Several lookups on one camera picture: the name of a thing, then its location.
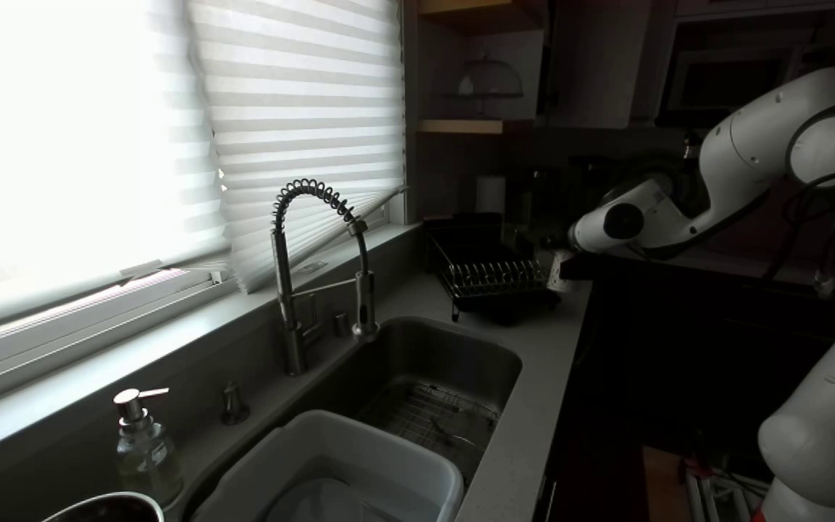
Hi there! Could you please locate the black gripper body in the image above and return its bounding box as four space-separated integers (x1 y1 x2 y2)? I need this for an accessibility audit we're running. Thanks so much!
559 251 626 280

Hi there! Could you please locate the patterned paper cup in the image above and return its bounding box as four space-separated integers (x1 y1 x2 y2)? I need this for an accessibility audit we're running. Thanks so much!
545 250 574 293

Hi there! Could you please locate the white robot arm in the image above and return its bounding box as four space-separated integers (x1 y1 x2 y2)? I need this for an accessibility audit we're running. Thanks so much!
565 66 835 522

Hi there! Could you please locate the black dish rack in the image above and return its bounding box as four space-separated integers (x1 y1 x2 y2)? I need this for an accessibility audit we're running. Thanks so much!
423 212 559 324

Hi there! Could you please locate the white paper towel roll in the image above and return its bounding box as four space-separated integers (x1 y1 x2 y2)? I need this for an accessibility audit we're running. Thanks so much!
475 176 508 212

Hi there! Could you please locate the steel kitchen sink basin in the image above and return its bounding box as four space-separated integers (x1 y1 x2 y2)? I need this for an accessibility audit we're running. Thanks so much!
182 319 523 522

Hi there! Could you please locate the chrome spring kitchen faucet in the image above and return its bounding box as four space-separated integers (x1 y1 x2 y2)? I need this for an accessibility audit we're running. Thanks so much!
271 174 382 377

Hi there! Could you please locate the white plastic dish tub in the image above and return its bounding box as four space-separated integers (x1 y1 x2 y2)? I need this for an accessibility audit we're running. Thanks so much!
190 408 464 522

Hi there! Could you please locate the white window blind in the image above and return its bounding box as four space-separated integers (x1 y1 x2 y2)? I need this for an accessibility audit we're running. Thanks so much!
190 0 406 293

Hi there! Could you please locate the soap dispenser bottle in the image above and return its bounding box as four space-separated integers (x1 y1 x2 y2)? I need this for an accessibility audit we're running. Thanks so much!
113 389 182 504

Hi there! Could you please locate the dark bowl with white rim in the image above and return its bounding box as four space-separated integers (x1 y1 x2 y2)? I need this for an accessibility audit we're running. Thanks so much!
43 491 166 522

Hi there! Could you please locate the wire sink grid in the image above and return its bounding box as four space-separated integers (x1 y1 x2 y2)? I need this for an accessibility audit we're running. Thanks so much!
356 377 503 480

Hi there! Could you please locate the wooden wall shelf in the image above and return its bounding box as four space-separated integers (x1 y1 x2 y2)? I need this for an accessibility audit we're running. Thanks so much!
416 0 549 135

